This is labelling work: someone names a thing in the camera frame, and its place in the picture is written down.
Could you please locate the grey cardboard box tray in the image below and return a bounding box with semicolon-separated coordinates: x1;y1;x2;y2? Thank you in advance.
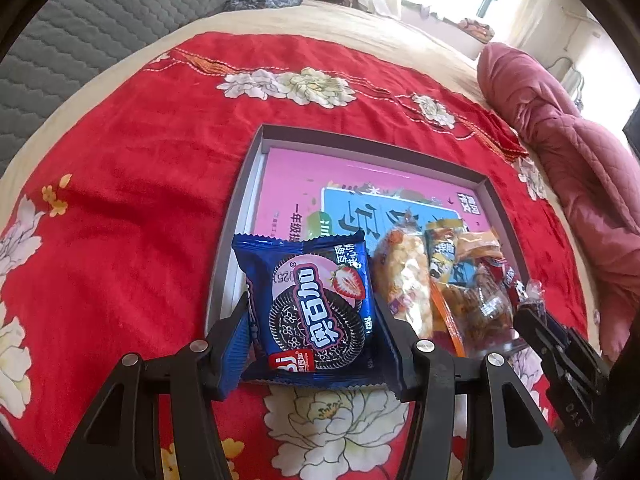
205;123;531;356

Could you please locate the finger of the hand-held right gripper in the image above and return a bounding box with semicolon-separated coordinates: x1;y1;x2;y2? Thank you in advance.
514;306;567;367
544;309;582;350

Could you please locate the blue sandwich cookie packet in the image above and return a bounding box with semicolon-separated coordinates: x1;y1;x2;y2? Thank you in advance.
231;232;396;391

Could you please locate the long red snack packet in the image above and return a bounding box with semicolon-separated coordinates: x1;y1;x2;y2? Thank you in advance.
492;255;546;311

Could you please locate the red floral blanket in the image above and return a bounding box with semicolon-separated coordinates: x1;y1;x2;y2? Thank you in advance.
0;32;591;480

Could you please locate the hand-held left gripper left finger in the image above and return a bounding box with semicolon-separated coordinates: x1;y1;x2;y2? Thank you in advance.
55;291;252;480

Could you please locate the yellow-blue egg cake packet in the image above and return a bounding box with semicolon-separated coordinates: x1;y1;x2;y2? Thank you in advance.
425;217;468;286

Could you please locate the grey quilted cover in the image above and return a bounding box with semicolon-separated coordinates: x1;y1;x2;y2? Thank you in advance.
0;0;266;176

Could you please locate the pink quilted quilt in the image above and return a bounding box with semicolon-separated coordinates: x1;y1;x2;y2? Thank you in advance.
477;42;640;361

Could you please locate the puffed rice snack packet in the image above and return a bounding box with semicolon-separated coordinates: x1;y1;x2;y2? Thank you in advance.
372;227;436;338

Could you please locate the brown crisp snack packet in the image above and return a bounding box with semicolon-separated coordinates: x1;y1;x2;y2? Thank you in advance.
432;260;521;356

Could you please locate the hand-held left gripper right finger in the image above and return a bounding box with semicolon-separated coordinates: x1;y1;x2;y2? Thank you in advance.
375;295;576;480

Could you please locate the small patterned cloth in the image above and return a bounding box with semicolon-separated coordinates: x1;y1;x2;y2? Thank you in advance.
460;17;493;41

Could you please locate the pink book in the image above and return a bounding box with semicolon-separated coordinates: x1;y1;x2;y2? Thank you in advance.
252;147;493;261

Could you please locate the black television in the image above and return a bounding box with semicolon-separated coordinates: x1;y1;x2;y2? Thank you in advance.
621;107;640;153

